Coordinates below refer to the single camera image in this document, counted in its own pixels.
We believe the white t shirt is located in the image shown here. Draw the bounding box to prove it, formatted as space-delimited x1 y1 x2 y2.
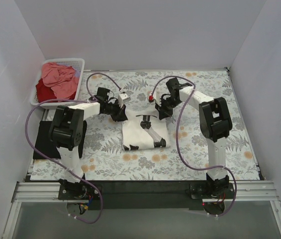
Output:
122 107 170 151

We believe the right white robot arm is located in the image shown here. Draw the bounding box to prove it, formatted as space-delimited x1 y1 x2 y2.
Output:
148 76 233 198

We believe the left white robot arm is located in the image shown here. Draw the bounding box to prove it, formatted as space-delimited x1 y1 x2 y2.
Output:
49 87 130 199

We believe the white plastic laundry basket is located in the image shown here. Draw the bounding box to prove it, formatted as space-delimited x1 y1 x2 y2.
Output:
30 58 85 109

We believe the pink t shirt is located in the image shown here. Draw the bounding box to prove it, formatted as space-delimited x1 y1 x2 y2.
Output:
41 62 80 100

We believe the folded black t shirt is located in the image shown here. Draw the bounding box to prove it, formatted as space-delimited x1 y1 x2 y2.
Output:
35 121 87 159

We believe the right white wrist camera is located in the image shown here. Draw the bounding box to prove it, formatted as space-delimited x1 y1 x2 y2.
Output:
148 91 162 106

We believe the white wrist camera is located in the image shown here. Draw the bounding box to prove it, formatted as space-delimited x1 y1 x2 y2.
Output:
118 92 131 107
148 91 162 106

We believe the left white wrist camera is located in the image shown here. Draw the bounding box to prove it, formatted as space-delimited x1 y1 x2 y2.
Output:
118 92 131 107

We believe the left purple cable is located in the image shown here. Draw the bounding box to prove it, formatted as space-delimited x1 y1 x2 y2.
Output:
24 72 124 224

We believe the purple cable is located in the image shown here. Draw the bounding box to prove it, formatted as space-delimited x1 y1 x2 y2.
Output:
149 76 237 219
24 72 124 224

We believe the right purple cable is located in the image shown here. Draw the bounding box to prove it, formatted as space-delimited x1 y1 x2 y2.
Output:
149 76 237 219

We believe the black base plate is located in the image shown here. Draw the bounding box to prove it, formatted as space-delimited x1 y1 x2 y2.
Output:
58 179 234 211

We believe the aluminium frame rail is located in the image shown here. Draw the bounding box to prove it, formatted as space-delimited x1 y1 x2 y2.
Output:
12 180 279 203

